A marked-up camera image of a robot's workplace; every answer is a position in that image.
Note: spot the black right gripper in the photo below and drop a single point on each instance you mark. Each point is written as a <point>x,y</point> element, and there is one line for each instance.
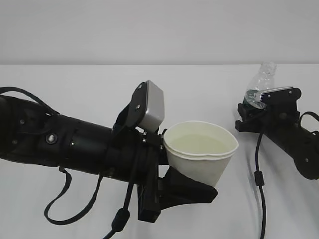
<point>271,118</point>

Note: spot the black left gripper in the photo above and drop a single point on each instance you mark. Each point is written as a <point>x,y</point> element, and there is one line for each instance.
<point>136,157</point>

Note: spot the clear water bottle green label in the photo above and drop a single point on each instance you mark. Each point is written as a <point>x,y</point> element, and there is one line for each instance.
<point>263,80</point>

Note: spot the white paper cup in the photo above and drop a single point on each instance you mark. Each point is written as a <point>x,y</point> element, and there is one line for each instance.
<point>199,150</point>

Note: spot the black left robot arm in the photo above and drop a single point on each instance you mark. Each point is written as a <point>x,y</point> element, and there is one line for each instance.
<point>30,134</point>

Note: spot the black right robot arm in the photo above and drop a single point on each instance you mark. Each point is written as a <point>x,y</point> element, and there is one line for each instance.
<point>301,145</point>

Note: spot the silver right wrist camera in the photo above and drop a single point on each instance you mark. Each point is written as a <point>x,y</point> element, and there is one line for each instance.
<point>280,95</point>

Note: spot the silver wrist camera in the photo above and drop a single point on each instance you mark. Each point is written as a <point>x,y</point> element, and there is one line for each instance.
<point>280,95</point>
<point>145,110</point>

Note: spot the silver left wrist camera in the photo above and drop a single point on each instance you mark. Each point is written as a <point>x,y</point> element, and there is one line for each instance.
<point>145,110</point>

